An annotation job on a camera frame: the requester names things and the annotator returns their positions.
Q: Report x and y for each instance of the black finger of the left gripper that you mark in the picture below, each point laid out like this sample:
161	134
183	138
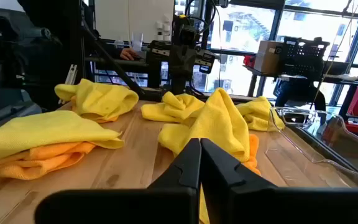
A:
197	62
166	54

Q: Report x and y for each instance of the brown cardboard box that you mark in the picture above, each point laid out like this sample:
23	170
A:
267	57

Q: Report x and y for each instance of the black shelf table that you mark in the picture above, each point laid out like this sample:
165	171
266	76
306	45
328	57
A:
346	77

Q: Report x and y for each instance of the yellow microfiber towel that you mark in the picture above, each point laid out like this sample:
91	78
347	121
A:
256	115
42	130
101	99
172	109
216	124

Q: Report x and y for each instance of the black office desk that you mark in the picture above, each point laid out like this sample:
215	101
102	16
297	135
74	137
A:
117	61

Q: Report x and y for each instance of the black office chair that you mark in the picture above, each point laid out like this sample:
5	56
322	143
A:
300	93

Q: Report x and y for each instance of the clear plastic cup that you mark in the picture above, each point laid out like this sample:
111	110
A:
137	42

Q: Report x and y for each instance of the silver aluminium extrusion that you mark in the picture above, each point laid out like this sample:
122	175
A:
70	76

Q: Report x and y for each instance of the person's hand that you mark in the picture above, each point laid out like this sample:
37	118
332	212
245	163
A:
129	54

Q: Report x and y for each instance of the black aluminium table frame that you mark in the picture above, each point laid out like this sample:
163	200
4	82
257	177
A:
120	70

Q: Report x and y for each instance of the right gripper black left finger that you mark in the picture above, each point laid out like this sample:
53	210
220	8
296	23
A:
172	199

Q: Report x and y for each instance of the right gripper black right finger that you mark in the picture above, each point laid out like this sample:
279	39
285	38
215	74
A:
259	205

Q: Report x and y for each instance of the clear plastic bin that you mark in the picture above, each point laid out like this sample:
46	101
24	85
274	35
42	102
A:
291	161

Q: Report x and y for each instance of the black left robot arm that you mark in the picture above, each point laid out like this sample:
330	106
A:
154	73

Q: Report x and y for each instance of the black plastic crate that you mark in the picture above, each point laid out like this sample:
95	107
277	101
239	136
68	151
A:
303	57

